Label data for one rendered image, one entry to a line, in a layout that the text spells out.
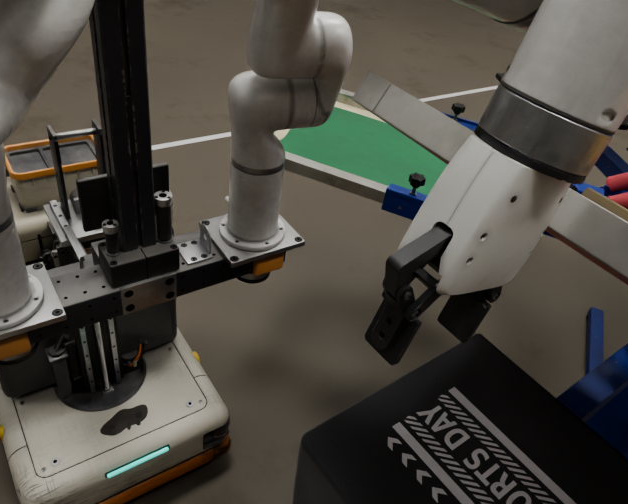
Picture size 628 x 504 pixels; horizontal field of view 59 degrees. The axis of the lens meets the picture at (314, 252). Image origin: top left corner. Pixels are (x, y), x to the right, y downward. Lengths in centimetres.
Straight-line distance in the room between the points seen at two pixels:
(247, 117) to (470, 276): 59
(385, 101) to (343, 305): 201
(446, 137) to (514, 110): 25
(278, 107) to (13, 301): 49
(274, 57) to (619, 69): 56
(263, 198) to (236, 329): 150
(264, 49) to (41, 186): 84
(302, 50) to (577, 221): 47
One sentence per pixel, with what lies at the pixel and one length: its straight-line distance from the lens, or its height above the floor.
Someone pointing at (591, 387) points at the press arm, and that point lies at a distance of 134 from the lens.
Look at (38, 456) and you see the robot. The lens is 182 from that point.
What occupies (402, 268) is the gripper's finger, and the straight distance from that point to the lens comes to 34.
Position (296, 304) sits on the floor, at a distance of 257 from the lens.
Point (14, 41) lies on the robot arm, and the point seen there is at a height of 156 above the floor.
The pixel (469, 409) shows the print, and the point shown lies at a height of 95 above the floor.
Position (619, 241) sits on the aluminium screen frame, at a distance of 52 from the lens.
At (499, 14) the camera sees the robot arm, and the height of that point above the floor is 170.
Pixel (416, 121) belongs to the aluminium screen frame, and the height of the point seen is 154.
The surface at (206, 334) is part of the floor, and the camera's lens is 241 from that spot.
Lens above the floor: 179
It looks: 39 degrees down
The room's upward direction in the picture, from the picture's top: 10 degrees clockwise
